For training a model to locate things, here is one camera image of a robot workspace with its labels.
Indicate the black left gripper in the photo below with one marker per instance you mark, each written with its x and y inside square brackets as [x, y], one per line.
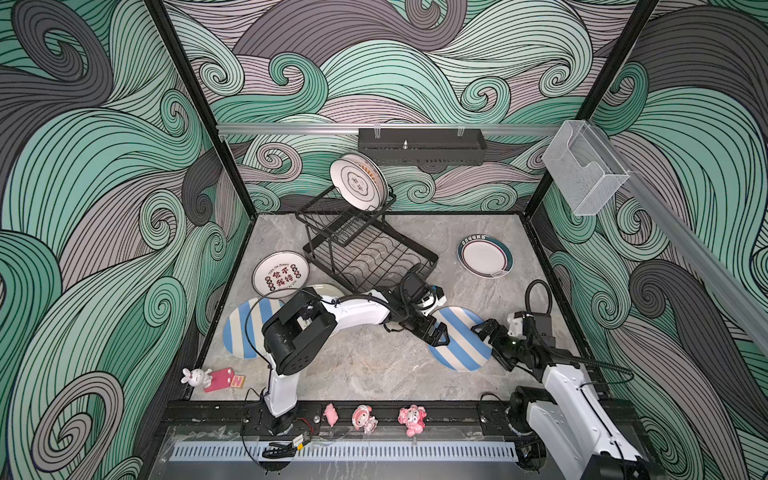
[423, 333]

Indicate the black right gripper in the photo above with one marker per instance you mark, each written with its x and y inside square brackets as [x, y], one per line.
[501, 332]

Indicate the blue striped plate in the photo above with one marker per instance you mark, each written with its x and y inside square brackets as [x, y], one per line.
[465, 352]
[242, 333]

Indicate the white plate green red rim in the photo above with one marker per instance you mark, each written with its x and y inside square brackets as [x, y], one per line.
[485, 256]

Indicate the cream floral painted plate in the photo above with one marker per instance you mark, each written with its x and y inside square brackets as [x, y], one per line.
[329, 290]

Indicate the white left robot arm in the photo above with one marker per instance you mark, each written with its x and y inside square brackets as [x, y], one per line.
[290, 338]

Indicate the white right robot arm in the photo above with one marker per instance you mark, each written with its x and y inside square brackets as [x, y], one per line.
[563, 419]

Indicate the pink plush figurine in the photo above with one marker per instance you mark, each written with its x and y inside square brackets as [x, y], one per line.
[413, 418]

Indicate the pink white round figurine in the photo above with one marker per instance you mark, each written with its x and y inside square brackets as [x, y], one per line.
[364, 420]

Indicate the small pink figurine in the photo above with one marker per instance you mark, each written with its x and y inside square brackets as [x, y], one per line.
[331, 414]

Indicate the white plate red Chinese characters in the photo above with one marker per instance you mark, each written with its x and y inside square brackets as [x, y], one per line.
[280, 274]

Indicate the small white bunny figurine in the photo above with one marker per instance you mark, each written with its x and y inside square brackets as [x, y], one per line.
[196, 377]

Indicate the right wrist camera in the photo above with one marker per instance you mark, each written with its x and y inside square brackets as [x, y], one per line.
[519, 321]

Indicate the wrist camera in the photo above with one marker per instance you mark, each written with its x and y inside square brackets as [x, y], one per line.
[519, 321]
[419, 296]

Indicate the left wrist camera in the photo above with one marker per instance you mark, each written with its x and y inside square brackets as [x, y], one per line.
[419, 296]

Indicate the white slotted cable duct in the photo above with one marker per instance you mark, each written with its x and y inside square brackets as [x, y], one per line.
[351, 451]

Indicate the black wire dish rack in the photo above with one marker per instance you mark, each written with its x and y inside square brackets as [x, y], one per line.
[359, 249]

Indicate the clear acrylic wall box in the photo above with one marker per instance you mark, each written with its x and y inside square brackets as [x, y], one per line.
[585, 167]

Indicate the black wall mounted tray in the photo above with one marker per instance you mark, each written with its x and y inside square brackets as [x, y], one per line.
[433, 148]

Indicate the aluminium wall rail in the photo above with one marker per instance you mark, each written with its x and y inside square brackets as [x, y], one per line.
[304, 128]

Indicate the black corner frame post left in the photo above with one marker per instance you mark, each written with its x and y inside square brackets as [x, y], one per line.
[173, 45]

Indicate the black corner frame post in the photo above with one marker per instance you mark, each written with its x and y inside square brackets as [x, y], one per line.
[609, 72]
[173, 45]

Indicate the black corner frame post right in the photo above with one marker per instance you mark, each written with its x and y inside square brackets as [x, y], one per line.
[609, 72]

